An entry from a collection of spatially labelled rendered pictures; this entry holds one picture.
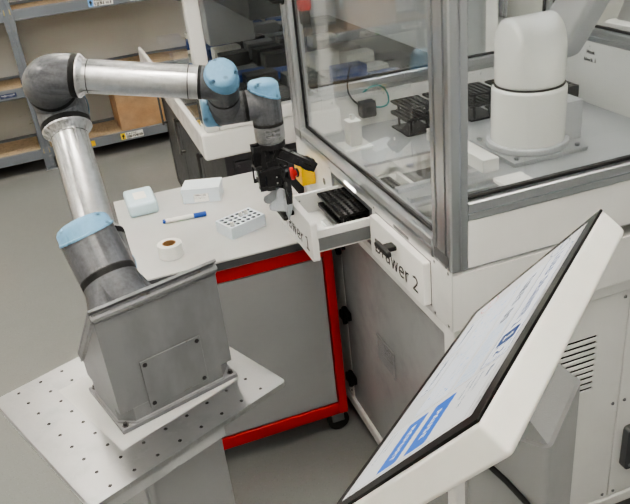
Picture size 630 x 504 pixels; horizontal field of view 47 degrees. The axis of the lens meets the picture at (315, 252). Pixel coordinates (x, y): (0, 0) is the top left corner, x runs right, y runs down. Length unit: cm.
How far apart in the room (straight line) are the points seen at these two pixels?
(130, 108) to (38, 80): 385
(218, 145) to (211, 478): 133
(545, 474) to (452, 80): 69
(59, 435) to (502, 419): 100
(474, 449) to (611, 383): 121
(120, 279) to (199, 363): 23
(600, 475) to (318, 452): 88
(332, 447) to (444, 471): 168
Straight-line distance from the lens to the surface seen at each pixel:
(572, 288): 97
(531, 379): 82
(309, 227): 178
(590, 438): 203
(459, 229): 145
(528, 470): 102
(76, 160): 173
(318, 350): 228
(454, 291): 151
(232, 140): 265
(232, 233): 212
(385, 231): 171
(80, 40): 585
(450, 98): 134
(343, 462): 242
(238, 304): 211
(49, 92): 171
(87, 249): 149
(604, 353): 188
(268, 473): 243
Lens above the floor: 169
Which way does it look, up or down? 28 degrees down
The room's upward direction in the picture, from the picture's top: 6 degrees counter-clockwise
